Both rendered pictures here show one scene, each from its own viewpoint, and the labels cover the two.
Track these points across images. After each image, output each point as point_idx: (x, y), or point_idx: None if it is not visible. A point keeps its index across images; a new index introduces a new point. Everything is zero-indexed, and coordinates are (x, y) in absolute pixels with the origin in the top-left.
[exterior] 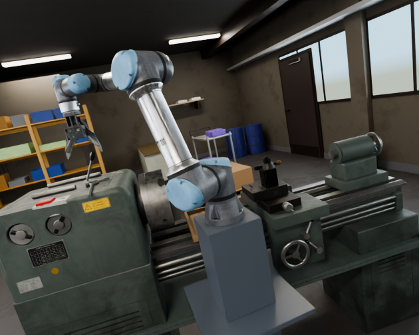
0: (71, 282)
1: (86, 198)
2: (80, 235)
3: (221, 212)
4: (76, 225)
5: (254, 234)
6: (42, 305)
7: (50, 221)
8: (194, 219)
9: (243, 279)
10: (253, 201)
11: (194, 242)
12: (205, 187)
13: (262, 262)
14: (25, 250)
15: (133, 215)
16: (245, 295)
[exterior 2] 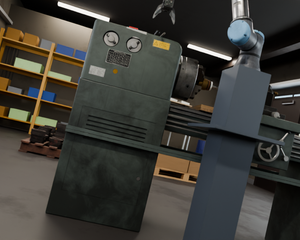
0: (120, 84)
1: (157, 37)
2: (142, 57)
3: (248, 60)
4: (143, 50)
5: (263, 82)
6: (95, 88)
7: (131, 40)
8: (223, 71)
9: (245, 105)
10: None
11: (200, 109)
12: (252, 33)
13: (260, 103)
14: (108, 48)
15: (177, 63)
16: (242, 117)
